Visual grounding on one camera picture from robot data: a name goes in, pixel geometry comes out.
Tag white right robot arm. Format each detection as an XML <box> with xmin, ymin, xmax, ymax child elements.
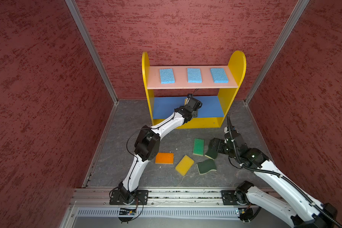
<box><xmin>208</xmin><ymin>138</ymin><xmax>342</xmax><ymax>228</ymax></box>

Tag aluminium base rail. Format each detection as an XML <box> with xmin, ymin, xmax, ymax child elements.
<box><xmin>60</xmin><ymin>187</ymin><xmax>285</xmax><ymax>228</ymax></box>

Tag dark green curved sponge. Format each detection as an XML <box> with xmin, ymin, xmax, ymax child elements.
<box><xmin>196</xmin><ymin>159</ymin><xmax>217</xmax><ymax>175</ymax></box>
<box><xmin>205</xmin><ymin>149</ymin><xmax>218</xmax><ymax>160</ymax></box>

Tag blue sponge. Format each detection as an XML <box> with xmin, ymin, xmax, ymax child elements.
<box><xmin>159</xmin><ymin>68</ymin><xmax>175</xmax><ymax>84</ymax></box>
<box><xmin>187</xmin><ymin>68</ymin><xmax>202</xmax><ymax>83</ymax></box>
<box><xmin>210</xmin><ymin>68</ymin><xmax>229</xmax><ymax>83</ymax></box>

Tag dark green curved sponge upper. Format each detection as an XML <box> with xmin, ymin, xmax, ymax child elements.
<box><xmin>205</xmin><ymin>149</ymin><xmax>218</xmax><ymax>160</ymax></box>

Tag dark green curved sponge lower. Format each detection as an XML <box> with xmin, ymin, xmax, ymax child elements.
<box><xmin>196</xmin><ymin>159</ymin><xmax>217</xmax><ymax>175</ymax></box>

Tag orange sponge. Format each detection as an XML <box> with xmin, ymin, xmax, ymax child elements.
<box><xmin>155</xmin><ymin>153</ymin><xmax>174</xmax><ymax>164</ymax></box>

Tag green yellow scrub sponge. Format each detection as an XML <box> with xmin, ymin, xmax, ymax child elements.
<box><xmin>192</xmin><ymin>138</ymin><xmax>204</xmax><ymax>156</ymax></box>

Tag aluminium corner frame post left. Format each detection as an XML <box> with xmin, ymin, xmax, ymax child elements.
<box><xmin>65</xmin><ymin>0</ymin><xmax>119</xmax><ymax>105</ymax></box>

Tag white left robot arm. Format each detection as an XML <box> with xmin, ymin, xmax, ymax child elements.
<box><xmin>118</xmin><ymin>102</ymin><xmax>202</xmax><ymax>204</ymax></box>

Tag aluminium corner frame post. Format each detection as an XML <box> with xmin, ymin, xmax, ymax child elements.
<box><xmin>65</xmin><ymin>0</ymin><xmax>119</xmax><ymax>105</ymax></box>
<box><xmin>244</xmin><ymin>0</ymin><xmax>310</xmax><ymax>106</ymax></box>

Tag yellow wooden shelf unit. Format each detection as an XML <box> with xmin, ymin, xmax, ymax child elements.
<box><xmin>142</xmin><ymin>51</ymin><xmax>247</xmax><ymax>129</ymax></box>

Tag aluminium corner frame post right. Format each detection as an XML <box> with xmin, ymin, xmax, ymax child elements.
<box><xmin>244</xmin><ymin>0</ymin><xmax>310</xmax><ymax>106</ymax></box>

